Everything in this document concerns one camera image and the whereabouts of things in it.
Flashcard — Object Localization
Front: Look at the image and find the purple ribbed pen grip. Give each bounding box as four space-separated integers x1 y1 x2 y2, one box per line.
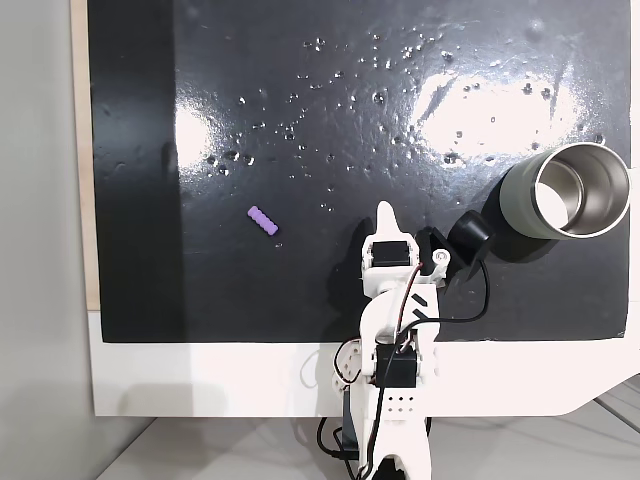
246 205 280 238

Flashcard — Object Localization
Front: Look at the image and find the green steel-lined cup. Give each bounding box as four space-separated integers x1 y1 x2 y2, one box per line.
498 141 632 241

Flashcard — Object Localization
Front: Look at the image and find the black glossy mat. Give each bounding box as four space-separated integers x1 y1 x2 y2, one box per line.
86 0 629 345

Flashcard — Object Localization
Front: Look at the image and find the light wooden board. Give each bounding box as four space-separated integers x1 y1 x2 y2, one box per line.
68 0 103 312

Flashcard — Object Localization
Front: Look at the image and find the red and black motor wire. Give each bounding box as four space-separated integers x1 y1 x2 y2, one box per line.
391 261 426 351

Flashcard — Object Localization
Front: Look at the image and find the black round gripper camera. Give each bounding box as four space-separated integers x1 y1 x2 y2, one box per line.
416 209 495 267

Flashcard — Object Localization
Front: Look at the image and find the white thin cable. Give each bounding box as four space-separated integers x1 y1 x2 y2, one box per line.
298 348 322 389

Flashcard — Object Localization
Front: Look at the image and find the black base cable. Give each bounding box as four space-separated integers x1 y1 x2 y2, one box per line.
316 417 362 469

